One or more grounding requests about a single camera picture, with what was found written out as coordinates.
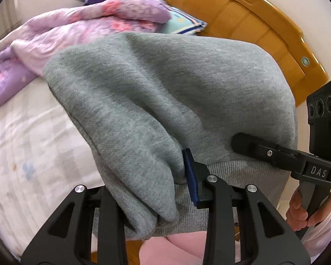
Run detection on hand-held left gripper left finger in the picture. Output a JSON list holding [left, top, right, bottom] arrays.
[[21, 185, 127, 265]]

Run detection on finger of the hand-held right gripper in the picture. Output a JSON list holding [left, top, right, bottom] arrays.
[[231, 132, 307, 173]]

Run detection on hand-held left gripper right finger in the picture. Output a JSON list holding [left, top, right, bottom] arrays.
[[182, 148, 311, 265]]

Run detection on grey zip hoodie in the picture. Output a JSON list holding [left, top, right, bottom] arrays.
[[43, 32, 298, 240]]

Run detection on person's right hand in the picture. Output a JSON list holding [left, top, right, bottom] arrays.
[[285, 189, 331, 231]]

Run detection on person's pink pants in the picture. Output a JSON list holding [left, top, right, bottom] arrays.
[[139, 230, 240, 265]]

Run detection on bed with floral sheet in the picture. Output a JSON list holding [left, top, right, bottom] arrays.
[[0, 74, 108, 254]]

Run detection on wooden headboard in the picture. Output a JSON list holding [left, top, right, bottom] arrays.
[[152, 0, 329, 108]]

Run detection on teal striped pillow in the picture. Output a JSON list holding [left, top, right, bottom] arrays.
[[160, 7, 207, 35]]

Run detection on purple floral quilt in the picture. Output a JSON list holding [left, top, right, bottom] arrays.
[[0, 0, 171, 114]]

